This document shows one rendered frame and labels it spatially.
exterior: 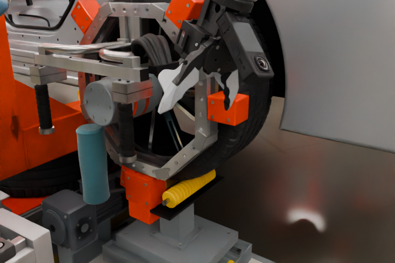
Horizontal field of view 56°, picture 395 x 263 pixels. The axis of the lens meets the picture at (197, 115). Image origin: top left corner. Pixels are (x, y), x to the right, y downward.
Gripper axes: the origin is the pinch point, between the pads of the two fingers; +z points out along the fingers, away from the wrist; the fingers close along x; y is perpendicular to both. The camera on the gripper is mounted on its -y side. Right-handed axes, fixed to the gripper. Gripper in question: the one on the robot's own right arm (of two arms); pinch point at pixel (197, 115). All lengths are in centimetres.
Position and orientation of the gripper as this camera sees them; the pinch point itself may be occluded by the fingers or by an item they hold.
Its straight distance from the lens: 63.4
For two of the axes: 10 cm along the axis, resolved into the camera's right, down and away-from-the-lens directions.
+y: -5.7, -5.4, 6.3
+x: -7.6, 0.5, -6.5
